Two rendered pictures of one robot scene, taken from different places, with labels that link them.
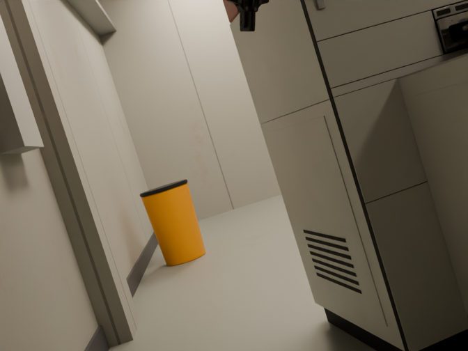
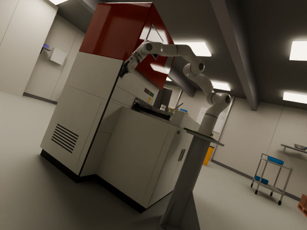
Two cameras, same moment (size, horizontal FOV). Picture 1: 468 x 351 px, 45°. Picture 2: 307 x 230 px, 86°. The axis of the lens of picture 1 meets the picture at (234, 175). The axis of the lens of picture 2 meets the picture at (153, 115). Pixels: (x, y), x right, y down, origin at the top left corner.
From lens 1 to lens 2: 60 cm
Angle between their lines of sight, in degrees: 50
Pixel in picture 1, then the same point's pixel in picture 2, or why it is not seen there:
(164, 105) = not seen: outside the picture
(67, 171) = not seen: outside the picture
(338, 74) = (114, 96)
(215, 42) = (26, 30)
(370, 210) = (97, 133)
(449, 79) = (137, 116)
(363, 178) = (101, 124)
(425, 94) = (128, 115)
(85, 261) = not seen: outside the picture
